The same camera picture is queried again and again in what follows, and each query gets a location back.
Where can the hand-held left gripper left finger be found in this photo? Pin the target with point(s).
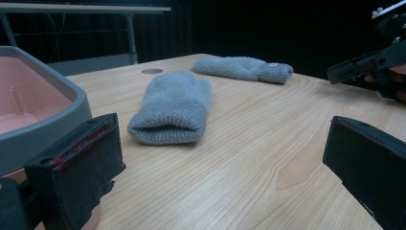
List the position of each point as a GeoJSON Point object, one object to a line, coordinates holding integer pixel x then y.
{"type": "Point", "coordinates": [79, 179]}

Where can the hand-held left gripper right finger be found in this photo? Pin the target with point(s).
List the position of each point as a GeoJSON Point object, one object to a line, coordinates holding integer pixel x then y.
{"type": "Point", "coordinates": [370, 166]}

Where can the grey basin with pink inside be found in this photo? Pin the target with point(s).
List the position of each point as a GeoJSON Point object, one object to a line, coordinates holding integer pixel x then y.
{"type": "Point", "coordinates": [35, 105]}

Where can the grey knitted mitten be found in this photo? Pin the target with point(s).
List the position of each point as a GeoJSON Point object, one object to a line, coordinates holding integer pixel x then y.
{"type": "Point", "coordinates": [172, 108]}
{"type": "Point", "coordinates": [242, 68]}

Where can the white table frame background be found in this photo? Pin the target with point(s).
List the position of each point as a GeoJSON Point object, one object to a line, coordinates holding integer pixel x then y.
{"type": "Point", "coordinates": [76, 28]}

